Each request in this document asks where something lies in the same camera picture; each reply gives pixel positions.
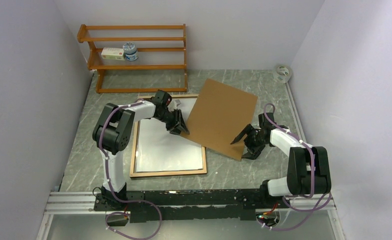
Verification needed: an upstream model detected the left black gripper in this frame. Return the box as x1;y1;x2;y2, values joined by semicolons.
156;108;190;137

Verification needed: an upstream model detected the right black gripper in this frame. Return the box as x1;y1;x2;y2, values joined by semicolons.
231;124;267;160

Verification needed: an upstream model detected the landscape photo print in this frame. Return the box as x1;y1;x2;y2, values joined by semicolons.
135;97;206;174

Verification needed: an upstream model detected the brown cardboard backing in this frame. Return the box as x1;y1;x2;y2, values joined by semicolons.
181;78;258;161

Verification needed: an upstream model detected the wooden picture frame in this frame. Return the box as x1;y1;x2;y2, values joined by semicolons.
130;94;208;179

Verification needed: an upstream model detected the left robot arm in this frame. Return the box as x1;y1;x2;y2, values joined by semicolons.
92;89;189;210

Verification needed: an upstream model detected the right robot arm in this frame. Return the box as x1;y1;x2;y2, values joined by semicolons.
232;112;332;208

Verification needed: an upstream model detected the wooden shelf rack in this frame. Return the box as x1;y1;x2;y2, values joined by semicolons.
77;24;189;94

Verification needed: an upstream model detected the clear tape roll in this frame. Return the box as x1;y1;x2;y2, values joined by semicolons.
272;64;293;84

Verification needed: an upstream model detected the blue white jar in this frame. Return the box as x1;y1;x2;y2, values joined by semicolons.
123;42;138;62

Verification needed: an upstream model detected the white red box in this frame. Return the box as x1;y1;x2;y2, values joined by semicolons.
101;47;125;61

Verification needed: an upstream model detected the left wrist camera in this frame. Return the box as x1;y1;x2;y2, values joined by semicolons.
168;99;182;112

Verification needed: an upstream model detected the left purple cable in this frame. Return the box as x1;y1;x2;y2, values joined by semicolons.
98;99;163;240

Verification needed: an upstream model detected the purple cable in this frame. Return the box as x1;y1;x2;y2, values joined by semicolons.
263;103;332;232
98;99;163;240

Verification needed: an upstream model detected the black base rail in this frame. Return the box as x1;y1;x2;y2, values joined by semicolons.
93;188;291;223

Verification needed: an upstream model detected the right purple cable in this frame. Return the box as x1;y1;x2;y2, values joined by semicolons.
263;103;332;232

